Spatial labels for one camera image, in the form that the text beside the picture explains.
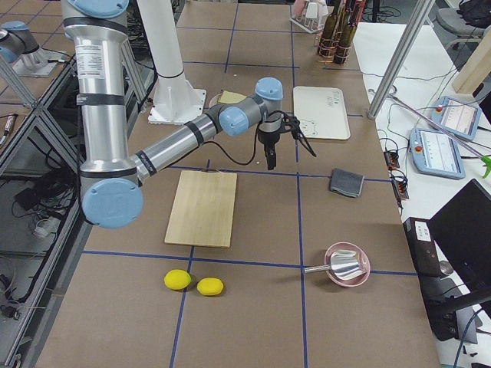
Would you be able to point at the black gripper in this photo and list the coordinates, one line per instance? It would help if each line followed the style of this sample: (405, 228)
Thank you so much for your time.
(267, 138)

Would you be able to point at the bread slice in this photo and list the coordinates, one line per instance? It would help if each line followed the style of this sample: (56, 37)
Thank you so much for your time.
(229, 97)

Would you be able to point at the cream bear serving tray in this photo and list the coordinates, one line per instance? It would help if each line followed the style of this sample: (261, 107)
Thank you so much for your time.
(321, 112)

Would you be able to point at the white round plate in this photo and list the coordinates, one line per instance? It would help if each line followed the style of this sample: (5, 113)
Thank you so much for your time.
(213, 101)

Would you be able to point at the grey folded cloth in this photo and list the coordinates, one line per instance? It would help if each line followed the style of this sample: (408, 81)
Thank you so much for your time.
(346, 183)

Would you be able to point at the wooden cutting board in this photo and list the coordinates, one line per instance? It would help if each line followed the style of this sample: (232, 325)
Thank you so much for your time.
(203, 208)

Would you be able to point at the dark green wine bottle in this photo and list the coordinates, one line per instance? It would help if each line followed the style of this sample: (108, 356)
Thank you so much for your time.
(329, 30)

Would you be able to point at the metal scoop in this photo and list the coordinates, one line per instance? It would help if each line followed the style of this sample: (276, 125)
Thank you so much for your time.
(345, 265)

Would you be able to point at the pink bowl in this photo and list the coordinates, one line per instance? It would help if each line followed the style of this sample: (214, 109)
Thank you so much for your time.
(358, 281)

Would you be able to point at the yellow lemon right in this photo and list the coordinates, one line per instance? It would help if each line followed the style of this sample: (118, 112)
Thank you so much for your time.
(210, 287)

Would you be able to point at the yellow lemon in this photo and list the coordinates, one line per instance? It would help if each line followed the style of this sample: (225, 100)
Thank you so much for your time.
(210, 287)
(177, 279)

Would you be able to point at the yellow lemon left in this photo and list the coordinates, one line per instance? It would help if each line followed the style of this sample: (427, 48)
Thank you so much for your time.
(177, 279)

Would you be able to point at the near blue teach pendant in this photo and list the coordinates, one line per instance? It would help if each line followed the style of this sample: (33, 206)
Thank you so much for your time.
(435, 154)

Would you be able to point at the blue teach pendant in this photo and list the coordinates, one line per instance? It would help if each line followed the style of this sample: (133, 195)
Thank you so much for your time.
(456, 116)
(435, 154)

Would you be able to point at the black box device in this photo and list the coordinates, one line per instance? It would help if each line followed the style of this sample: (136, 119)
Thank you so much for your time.
(422, 247)

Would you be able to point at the far blue teach pendant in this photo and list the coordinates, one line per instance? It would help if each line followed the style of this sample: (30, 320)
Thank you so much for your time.
(456, 116)

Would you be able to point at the black laptop monitor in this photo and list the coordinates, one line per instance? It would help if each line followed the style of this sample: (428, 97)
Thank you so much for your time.
(461, 229)

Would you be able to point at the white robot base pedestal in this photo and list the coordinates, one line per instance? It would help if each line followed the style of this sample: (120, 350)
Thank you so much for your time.
(175, 101)

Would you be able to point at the copper wire bottle rack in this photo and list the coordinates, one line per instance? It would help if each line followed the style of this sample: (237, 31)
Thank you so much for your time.
(333, 50)

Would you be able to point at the aluminium frame post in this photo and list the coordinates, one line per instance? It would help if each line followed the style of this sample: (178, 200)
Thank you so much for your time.
(403, 47)

